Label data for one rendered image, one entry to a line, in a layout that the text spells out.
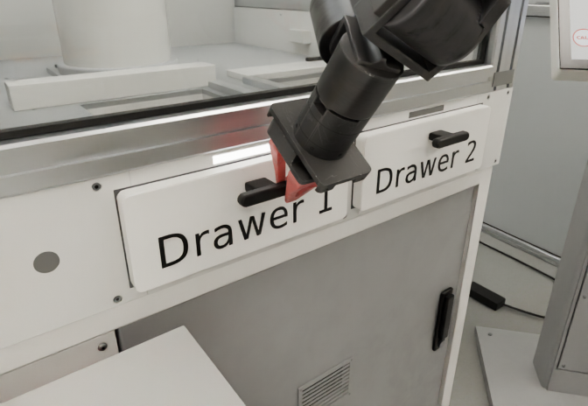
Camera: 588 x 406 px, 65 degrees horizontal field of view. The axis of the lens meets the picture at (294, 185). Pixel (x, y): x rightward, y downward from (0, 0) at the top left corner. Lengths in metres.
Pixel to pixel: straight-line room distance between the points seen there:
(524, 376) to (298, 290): 1.07
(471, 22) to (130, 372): 0.43
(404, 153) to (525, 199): 1.65
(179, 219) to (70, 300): 0.13
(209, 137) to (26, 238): 0.19
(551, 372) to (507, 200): 0.98
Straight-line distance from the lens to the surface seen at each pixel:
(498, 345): 1.72
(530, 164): 2.25
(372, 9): 0.36
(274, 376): 0.75
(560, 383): 1.61
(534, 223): 2.31
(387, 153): 0.65
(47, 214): 0.47
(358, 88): 0.37
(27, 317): 0.51
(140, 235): 0.48
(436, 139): 0.68
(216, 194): 0.50
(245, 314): 0.64
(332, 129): 0.40
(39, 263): 0.48
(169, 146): 0.47
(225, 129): 0.50
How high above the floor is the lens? 1.11
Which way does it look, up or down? 23 degrees down
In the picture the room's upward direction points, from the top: straight up
